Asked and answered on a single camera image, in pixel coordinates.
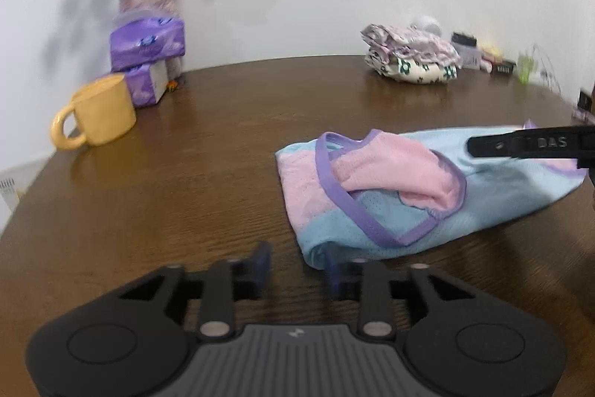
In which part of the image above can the purple textured vase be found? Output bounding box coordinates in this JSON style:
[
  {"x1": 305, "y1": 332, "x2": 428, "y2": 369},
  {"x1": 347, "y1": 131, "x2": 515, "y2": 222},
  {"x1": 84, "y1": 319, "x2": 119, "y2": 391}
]
[{"x1": 113, "y1": 0, "x2": 184, "y2": 81}]

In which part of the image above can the lower purple tissue pack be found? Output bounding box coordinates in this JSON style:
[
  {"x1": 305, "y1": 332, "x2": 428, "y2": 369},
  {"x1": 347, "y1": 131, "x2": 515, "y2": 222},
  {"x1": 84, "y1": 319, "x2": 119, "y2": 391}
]
[{"x1": 124, "y1": 60, "x2": 168, "y2": 108}]

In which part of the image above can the pink blue mesh vest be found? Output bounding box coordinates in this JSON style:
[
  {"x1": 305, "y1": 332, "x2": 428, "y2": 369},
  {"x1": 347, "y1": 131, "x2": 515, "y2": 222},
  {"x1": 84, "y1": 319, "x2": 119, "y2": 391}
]
[{"x1": 275, "y1": 126, "x2": 587, "y2": 269}]

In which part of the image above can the folded pink floral garment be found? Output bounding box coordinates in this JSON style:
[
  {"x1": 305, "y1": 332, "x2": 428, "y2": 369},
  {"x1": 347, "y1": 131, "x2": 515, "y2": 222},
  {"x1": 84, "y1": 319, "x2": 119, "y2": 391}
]
[{"x1": 360, "y1": 24, "x2": 462, "y2": 67}]

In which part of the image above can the green spray bottle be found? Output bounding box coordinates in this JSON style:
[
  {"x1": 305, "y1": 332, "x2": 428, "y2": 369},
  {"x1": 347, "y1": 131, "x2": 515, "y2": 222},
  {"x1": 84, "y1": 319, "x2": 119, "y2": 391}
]
[{"x1": 516, "y1": 52, "x2": 536, "y2": 84}]

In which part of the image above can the purple tissue pack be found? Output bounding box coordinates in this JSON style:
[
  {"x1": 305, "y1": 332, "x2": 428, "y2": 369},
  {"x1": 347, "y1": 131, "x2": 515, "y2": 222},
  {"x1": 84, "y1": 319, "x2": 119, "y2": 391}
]
[
  {"x1": 124, "y1": 60, "x2": 168, "y2": 108},
  {"x1": 109, "y1": 17, "x2": 186, "y2": 70}
]

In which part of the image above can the yellow ceramic mug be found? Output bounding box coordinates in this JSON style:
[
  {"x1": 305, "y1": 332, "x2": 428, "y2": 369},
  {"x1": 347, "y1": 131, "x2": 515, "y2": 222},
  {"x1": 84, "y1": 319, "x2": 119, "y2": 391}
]
[{"x1": 49, "y1": 74, "x2": 136, "y2": 150}]

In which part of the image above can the black phone holder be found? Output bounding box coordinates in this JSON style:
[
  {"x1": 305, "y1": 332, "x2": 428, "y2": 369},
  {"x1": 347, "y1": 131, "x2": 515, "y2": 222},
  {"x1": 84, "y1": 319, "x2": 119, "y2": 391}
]
[{"x1": 577, "y1": 90, "x2": 594, "y2": 113}]

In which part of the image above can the black charger on tin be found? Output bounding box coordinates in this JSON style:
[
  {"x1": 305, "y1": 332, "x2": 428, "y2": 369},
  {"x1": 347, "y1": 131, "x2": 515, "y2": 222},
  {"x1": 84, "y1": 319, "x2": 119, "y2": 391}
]
[{"x1": 451, "y1": 32, "x2": 477, "y2": 47}]

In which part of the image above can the white astronaut speaker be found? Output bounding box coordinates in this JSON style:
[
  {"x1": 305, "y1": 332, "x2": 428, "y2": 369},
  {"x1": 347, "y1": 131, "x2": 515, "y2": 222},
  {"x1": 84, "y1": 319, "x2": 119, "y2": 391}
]
[{"x1": 411, "y1": 15, "x2": 442, "y2": 37}]

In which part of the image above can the black red gift box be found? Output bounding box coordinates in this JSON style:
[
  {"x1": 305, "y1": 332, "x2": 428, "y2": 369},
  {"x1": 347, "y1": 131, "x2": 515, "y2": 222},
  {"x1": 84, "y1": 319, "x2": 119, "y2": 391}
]
[{"x1": 480, "y1": 60, "x2": 516, "y2": 77}]

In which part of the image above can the folded green flower garment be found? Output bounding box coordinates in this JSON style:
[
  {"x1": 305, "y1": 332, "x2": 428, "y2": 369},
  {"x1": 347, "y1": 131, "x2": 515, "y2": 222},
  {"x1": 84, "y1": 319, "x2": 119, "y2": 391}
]
[{"x1": 364, "y1": 50, "x2": 458, "y2": 84}]

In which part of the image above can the upper purple tissue pack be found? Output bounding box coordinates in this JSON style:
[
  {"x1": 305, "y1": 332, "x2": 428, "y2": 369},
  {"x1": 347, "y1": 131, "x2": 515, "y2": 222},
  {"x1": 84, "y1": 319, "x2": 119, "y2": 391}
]
[{"x1": 109, "y1": 17, "x2": 186, "y2": 70}]

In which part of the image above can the yellow sticky note stack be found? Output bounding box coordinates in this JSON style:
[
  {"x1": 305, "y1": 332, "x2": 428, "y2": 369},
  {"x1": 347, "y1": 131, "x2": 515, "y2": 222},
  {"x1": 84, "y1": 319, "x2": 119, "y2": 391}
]
[{"x1": 480, "y1": 45, "x2": 503, "y2": 63}]

